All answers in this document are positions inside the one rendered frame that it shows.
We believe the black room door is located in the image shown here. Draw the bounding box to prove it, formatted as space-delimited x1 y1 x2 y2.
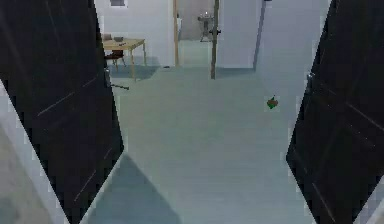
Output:
0 0 125 224
285 0 384 224

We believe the grey side table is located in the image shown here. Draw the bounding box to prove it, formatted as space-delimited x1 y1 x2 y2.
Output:
197 11 215 43

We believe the green and red small object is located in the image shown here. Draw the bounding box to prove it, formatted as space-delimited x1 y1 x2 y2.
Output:
266 96 279 110

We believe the dark red chair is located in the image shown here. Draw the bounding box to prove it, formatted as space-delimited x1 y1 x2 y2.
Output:
101 33 127 72

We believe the light wooden table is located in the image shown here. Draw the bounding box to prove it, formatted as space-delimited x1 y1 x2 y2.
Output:
102 38 148 82

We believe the brown wooden room door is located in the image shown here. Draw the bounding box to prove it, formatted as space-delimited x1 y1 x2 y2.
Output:
210 0 221 80

